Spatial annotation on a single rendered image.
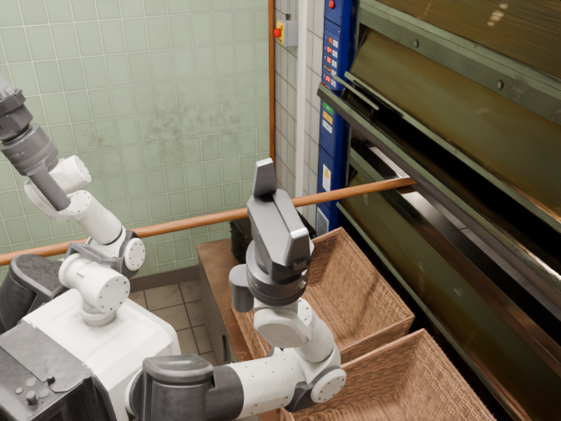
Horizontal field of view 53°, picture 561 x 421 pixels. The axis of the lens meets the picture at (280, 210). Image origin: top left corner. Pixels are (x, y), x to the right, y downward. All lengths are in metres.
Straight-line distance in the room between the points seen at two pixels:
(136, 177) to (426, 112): 1.73
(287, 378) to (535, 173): 0.68
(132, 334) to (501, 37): 0.97
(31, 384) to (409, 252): 1.23
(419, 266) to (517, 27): 0.80
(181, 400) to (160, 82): 2.06
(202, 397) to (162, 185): 2.16
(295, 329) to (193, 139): 2.14
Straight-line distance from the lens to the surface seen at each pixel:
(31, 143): 1.18
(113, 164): 2.89
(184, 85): 2.79
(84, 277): 0.96
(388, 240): 1.93
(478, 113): 1.46
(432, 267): 1.76
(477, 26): 1.41
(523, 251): 1.17
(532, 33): 1.29
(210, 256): 2.52
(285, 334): 0.86
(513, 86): 1.34
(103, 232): 1.34
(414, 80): 1.68
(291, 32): 2.47
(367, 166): 2.00
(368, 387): 1.89
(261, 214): 0.70
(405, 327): 1.87
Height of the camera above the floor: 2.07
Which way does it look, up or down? 32 degrees down
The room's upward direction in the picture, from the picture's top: straight up
